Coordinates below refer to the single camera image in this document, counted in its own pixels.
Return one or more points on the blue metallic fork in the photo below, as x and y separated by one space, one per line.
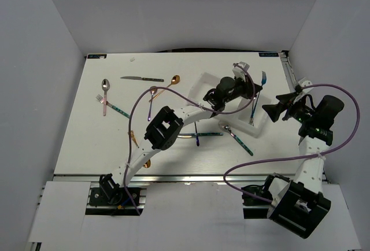
263 82

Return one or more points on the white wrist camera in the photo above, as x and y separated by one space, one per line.
302 89
240 70

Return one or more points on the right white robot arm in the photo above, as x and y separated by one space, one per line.
306 186

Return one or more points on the blue label sticker left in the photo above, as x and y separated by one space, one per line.
96 56

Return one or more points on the dark blue purple spoon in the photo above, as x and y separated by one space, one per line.
196 134

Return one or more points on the silver spoon pink handle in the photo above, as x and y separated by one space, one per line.
105 87

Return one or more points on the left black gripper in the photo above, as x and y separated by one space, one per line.
247 87

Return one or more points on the silver fork green patterned handle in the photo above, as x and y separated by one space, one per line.
114 107

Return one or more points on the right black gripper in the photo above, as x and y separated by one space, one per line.
276 109

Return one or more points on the silver knife green patterned handle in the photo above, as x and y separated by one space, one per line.
200 134

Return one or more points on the gold bowl purple handle spoon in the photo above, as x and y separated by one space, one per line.
153 91

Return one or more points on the blue label sticker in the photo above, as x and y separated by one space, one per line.
96 56
268 54

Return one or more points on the aluminium rail right side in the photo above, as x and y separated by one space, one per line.
288 70

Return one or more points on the silver knife dark patterned handle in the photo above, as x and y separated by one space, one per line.
147 79

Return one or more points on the long gold spoon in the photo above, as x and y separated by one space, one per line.
175 80

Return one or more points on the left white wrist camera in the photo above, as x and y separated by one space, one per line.
240 70

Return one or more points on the ornate gold spoon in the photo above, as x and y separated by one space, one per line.
133 138

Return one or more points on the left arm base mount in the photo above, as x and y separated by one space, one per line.
121 205

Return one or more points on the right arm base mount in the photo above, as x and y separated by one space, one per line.
262 197

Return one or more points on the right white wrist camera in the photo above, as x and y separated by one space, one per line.
302 89

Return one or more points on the silver spoon green patterned handle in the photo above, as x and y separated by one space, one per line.
226 127

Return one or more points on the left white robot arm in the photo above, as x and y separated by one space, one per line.
163 129

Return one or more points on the blue label sticker right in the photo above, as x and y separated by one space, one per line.
268 54

